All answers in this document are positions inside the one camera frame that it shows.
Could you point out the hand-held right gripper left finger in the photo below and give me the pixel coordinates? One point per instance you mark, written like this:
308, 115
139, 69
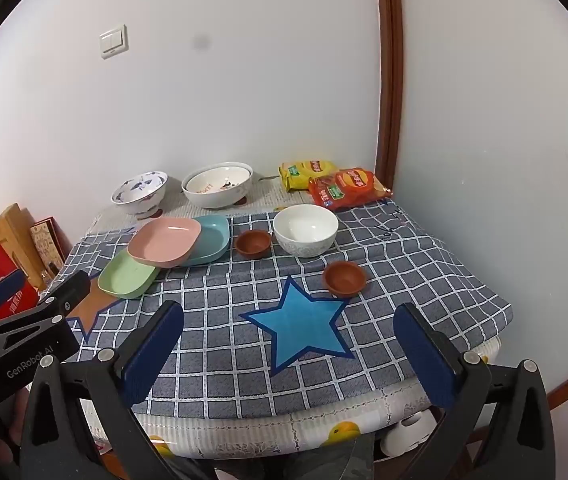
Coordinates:
154, 350

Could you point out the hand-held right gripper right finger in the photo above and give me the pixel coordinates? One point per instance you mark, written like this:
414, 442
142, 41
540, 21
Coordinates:
429, 355

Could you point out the green square plate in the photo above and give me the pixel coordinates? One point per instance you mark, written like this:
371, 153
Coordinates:
126, 277

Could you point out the small brown clay bowl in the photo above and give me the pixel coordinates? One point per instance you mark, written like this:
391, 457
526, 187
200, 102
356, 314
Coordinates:
253, 244
345, 279

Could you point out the person's left hand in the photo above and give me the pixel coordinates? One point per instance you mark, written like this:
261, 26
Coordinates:
16, 422

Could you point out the brown patterned box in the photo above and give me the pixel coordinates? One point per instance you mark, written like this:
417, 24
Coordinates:
46, 247

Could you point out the wooden board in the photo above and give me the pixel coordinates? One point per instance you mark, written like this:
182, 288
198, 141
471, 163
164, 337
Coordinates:
16, 230

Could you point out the grey checked tablecloth with stars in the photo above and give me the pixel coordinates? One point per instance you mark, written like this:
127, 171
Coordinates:
404, 280

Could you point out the white plastic object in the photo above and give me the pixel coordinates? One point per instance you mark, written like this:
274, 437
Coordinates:
411, 432

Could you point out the pink square plate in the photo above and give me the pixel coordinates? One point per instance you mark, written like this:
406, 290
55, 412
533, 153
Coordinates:
164, 240

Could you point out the white bowl with blue figures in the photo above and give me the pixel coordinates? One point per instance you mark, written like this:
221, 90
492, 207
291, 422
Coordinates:
139, 192

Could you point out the blue square plate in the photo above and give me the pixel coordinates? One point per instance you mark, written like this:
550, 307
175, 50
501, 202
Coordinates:
214, 240

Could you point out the large white printed bowl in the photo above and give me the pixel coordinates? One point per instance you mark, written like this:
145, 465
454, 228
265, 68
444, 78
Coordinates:
216, 187

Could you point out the plain white ceramic bowl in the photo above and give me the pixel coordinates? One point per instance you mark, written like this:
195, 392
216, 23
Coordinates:
305, 232

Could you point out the red chips bag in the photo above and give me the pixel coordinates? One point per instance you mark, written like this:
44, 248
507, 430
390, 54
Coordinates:
351, 187

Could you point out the yellow chips bag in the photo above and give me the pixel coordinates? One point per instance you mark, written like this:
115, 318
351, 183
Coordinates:
306, 169

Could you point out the white light switch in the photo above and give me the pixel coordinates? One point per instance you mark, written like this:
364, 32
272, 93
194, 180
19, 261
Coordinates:
113, 41

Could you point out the brown wooden door frame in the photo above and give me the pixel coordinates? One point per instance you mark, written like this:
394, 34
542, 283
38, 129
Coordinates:
390, 85

